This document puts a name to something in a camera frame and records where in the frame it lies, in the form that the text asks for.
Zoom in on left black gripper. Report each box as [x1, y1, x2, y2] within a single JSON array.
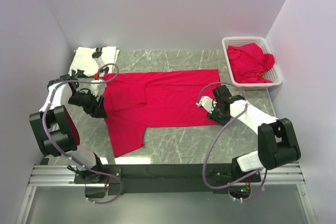
[[68, 88, 108, 118]]

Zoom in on red t-shirt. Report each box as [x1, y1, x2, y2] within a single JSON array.
[[103, 69, 220, 157]]

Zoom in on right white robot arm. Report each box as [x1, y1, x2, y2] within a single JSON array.
[[197, 85, 301, 184]]

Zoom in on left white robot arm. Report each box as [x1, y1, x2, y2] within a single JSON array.
[[29, 74, 107, 183]]

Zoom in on red shirts in basket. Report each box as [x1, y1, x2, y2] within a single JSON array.
[[227, 43, 275, 83]]

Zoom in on folded white printed t-shirt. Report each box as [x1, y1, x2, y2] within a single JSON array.
[[68, 46, 120, 77]]

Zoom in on white plastic laundry basket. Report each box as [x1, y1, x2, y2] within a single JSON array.
[[222, 36, 282, 90]]

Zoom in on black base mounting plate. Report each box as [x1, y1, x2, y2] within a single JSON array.
[[74, 163, 249, 195]]

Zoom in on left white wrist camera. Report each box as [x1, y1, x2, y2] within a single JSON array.
[[89, 72, 105, 96]]

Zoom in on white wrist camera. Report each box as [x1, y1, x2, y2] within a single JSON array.
[[196, 96, 217, 113], [89, 72, 105, 96]]

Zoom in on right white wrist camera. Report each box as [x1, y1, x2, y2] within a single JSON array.
[[196, 96, 217, 113]]

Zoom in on aluminium frame rail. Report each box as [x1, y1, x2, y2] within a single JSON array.
[[28, 140, 307, 187]]

